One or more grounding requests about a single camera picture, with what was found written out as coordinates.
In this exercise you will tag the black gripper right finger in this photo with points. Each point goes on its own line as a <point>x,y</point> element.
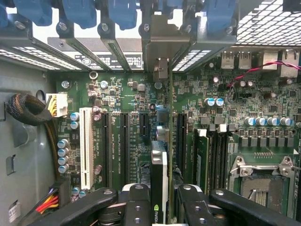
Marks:
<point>195,212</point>

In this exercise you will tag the green motherboard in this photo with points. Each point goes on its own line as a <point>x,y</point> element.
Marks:
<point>200,89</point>

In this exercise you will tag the short black expansion slot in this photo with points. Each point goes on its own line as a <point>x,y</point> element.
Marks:
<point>144,124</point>

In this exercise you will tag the CPU socket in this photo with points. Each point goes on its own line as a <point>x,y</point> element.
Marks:
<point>263,188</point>

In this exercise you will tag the black open PC case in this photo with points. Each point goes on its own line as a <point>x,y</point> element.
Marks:
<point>258,23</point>

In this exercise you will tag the white expansion slot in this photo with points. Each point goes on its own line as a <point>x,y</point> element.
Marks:
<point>85,146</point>

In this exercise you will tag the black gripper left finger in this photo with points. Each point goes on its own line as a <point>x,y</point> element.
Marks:
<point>138,212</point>

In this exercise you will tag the white power connector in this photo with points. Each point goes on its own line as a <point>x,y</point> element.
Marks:
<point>60,101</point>

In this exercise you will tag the blue slot retainer clip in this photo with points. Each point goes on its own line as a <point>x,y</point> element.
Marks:
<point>122,14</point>
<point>80,11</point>
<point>219,14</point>
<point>35,11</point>

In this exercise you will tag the thin metal locking lever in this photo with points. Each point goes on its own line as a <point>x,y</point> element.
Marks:
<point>258,167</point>

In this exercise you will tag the long black expansion slot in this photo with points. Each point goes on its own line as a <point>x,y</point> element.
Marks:
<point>124,146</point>
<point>181,141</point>
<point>105,146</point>

